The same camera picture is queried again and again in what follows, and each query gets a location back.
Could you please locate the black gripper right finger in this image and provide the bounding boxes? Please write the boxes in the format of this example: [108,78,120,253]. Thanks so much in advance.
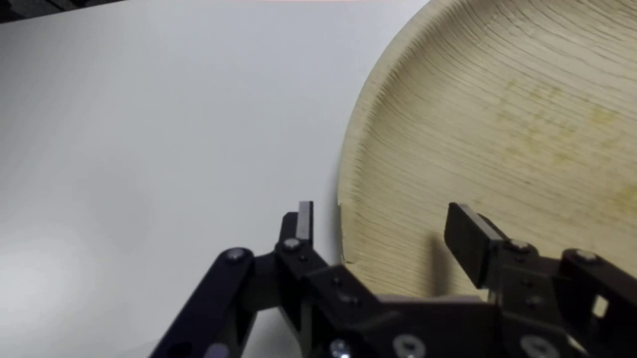
[442,201,637,358]

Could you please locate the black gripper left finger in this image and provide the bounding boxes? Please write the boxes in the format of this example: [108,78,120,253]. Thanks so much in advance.
[150,201,375,358]

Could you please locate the round pale wooden plate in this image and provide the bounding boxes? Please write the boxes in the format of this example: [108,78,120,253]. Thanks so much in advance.
[337,0,637,305]

